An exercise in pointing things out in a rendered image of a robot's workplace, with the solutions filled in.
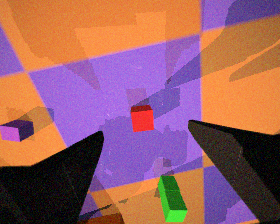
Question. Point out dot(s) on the purple block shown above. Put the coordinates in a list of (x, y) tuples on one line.
[(17, 130)]

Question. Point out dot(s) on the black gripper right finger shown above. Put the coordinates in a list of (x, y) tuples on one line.
[(248, 160)]

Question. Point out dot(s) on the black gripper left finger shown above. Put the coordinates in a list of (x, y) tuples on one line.
[(53, 190)]

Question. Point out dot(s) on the green block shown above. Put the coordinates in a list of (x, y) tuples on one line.
[(173, 205), (167, 183)]

